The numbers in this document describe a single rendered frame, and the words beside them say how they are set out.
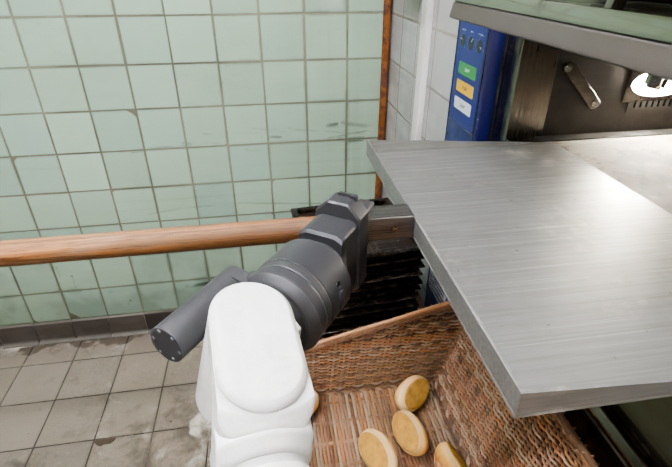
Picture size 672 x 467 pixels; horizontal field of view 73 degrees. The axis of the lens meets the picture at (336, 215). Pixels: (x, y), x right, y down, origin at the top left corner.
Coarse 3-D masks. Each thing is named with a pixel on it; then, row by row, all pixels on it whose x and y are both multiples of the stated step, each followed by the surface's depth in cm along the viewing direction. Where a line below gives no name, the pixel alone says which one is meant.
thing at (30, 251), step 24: (312, 216) 55; (24, 240) 51; (48, 240) 51; (72, 240) 51; (96, 240) 51; (120, 240) 52; (144, 240) 52; (168, 240) 52; (192, 240) 52; (216, 240) 53; (240, 240) 53; (264, 240) 54; (288, 240) 54; (0, 264) 50; (24, 264) 51
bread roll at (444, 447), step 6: (444, 444) 90; (450, 444) 91; (438, 450) 90; (444, 450) 88; (450, 450) 88; (438, 456) 89; (444, 456) 87; (450, 456) 87; (456, 456) 88; (438, 462) 88; (444, 462) 87; (450, 462) 86; (456, 462) 86; (462, 462) 88
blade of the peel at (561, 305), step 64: (448, 192) 67; (512, 192) 67; (576, 192) 67; (448, 256) 53; (512, 256) 53; (576, 256) 53; (640, 256) 52; (512, 320) 43; (576, 320) 43; (640, 320) 43; (512, 384) 34; (576, 384) 37; (640, 384) 35
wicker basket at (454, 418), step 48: (336, 336) 99; (384, 336) 101; (336, 384) 106; (384, 384) 108; (432, 384) 109; (480, 384) 93; (336, 432) 99; (384, 432) 99; (432, 432) 99; (480, 432) 90; (528, 432) 78
